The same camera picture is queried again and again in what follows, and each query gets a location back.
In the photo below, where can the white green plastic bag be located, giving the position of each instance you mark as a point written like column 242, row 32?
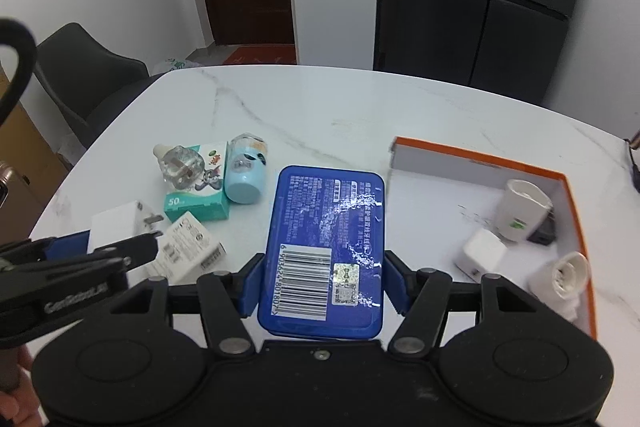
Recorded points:
column 175, row 66

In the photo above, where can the person's left hand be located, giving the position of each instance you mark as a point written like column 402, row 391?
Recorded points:
column 22, row 407

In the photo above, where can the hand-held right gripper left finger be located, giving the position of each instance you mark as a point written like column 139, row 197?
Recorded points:
column 252, row 282

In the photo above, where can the glossy white usb charger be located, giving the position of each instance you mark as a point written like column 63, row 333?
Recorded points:
column 482, row 254

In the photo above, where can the black plug adapter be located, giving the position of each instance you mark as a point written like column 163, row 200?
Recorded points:
column 545, row 232

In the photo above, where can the blue plastic box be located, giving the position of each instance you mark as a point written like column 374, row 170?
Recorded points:
column 320, row 227

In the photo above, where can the clear refill bottle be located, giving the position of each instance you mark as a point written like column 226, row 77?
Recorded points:
column 182, row 164

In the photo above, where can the teal adhesive bandage box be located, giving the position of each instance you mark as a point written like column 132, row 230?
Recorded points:
column 200, row 202

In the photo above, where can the light blue toothpick holder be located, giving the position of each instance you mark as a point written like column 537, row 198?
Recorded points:
column 245, row 182

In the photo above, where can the white mosquito repellent heater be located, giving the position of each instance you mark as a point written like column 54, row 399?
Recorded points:
column 520, row 207
column 555, row 282

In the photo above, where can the small white cardboard box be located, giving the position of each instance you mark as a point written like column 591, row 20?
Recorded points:
column 190, row 252

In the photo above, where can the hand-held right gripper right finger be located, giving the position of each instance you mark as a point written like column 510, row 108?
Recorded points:
column 395, row 282

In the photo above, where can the black refrigerator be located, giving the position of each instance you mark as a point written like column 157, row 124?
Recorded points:
column 475, row 7

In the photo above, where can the dark green chair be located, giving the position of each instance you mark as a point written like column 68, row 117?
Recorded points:
column 85, row 72

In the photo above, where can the red doormat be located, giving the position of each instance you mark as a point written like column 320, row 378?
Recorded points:
column 257, row 56

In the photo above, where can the white square charger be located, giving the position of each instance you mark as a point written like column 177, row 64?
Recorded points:
column 117, row 224

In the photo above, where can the brown cardboard box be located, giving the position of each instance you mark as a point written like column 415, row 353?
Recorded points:
column 30, row 157

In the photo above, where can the orange white box lid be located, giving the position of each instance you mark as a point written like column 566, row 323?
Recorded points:
column 440, row 202

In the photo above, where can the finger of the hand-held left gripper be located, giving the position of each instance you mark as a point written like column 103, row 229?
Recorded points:
column 67, row 247
column 115, row 259

